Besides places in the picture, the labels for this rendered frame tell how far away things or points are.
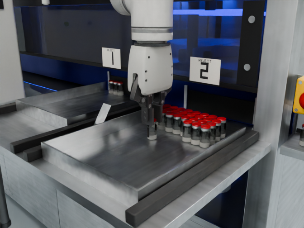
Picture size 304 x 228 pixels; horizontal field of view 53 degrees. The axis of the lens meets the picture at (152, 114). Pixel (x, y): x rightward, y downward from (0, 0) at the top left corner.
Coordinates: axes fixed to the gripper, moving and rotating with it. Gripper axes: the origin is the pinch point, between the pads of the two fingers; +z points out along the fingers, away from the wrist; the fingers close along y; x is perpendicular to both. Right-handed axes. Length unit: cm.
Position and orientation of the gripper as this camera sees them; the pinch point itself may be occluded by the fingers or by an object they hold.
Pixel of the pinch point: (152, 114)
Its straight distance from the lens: 67.4
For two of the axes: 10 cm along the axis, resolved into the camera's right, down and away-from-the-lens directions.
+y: -6.6, 2.3, -7.1
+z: 0.0, 9.5, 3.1
